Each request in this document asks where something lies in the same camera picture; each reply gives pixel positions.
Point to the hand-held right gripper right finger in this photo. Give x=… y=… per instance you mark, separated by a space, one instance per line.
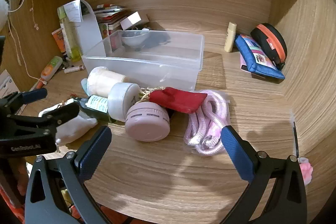
x=236 y=154

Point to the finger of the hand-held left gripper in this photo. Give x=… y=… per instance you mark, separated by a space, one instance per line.
x=34 y=95
x=60 y=113

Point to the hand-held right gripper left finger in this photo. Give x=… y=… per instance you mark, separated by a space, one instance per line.
x=95 y=153

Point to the dark green bottle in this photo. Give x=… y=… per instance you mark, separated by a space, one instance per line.
x=97 y=106

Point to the white plastic cup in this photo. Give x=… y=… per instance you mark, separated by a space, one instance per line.
x=105 y=81

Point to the white fluffy ball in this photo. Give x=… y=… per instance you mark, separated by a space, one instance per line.
x=120 y=102

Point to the pink round device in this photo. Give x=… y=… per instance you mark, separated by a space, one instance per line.
x=147 y=123

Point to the red pouch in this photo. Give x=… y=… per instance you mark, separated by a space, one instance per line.
x=181 y=102

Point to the clear plastic storage box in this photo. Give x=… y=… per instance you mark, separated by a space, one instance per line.
x=157 y=66

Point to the wooden desktop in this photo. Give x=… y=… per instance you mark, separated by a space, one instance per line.
x=162 y=182

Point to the green orange white tube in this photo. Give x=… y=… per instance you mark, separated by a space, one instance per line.
x=51 y=67

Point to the white lipstick tube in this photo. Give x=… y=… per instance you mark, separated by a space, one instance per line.
x=74 y=69

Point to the thin black stick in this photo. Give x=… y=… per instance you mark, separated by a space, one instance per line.
x=296 y=140

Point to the yellow green liquid bottle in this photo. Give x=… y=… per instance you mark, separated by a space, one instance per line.
x=70 y=40

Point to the pink fluffy thing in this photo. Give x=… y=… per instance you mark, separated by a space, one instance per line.
x=306 y=170

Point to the white paper receipt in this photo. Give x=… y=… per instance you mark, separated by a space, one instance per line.
x=73 y=11

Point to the blue pouch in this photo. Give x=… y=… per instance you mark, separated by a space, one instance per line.
x=258 y=58

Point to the stack of colourful booklets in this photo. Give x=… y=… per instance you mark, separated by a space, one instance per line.
x=110 y=19

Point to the cream tube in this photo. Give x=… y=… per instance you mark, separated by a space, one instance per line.
x=231 y=36

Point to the small white pink box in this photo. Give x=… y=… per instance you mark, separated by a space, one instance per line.
x=134 y=20

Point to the black orange zip case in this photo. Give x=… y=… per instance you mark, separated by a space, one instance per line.
x=273 y=40

